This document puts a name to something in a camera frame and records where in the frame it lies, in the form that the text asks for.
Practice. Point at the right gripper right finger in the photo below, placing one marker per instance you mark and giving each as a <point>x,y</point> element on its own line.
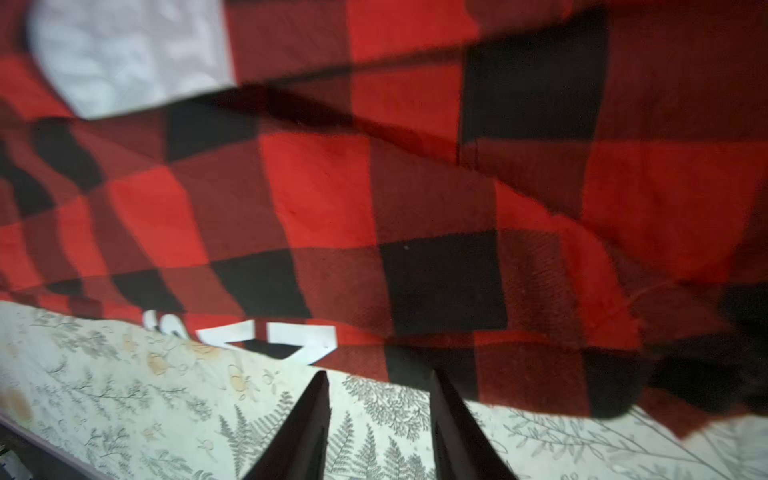
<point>461,450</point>

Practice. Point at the red black plaid shirt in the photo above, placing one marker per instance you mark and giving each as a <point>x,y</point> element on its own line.
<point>562,205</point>

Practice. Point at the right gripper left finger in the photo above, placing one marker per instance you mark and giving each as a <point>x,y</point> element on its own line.
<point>298,450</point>

